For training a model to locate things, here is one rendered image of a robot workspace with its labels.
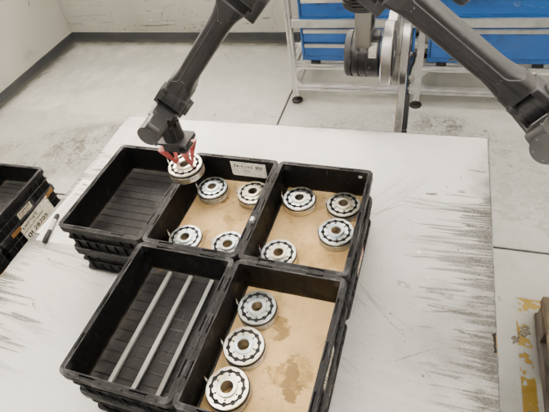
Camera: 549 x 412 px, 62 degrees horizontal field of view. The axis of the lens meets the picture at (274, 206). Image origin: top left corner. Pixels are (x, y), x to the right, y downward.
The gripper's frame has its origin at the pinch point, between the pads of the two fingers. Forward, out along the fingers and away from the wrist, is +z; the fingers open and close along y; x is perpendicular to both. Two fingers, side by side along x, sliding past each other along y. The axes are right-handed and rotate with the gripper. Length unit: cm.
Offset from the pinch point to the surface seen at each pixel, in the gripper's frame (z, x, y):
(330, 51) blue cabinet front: 72, 187, -8
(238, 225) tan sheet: 22.8, -2.4, 13.0
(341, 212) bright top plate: 20.5, 6.8, 44.1
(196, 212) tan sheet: 22.6, 0.0, -3.0
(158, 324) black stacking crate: 22.0, -40.3, 4.9
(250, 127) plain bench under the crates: 37, 62, -10
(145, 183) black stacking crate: 22.6, 9.1, -28.3
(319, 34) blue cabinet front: 60, 187, -15
